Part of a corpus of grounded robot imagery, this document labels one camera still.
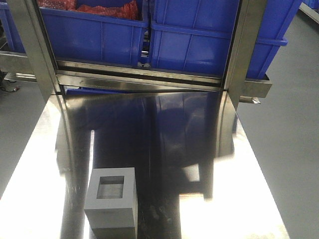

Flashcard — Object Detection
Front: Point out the gray hollow square base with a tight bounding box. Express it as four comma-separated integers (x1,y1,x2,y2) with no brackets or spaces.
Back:
84,167,138,239

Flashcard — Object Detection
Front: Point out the blue stacked bin right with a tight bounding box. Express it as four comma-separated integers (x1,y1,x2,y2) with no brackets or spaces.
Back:
150,0,301,79

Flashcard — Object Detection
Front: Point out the blue bin with red items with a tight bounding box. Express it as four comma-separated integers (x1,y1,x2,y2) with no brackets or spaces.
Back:
40,0,149,66

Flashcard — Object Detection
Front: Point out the blue bin far left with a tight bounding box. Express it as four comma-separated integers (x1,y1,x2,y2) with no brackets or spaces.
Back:
0,0,25,53

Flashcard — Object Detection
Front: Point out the red mesh bag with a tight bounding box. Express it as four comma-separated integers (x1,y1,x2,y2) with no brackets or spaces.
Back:
37,0,139,20

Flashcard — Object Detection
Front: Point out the stainless steel rack frame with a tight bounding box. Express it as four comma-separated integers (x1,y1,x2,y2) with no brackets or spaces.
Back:
0,0,267,107

